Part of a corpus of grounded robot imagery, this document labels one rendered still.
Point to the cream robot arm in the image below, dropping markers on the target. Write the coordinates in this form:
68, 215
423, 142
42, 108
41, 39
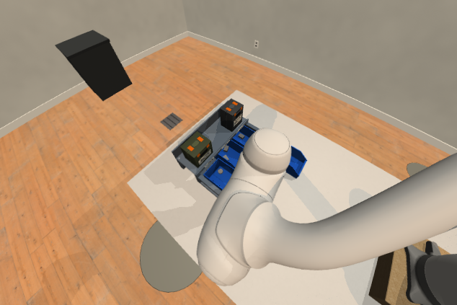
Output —
244, 229

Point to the grey metal shelf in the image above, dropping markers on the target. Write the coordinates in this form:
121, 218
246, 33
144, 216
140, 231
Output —
219, 136

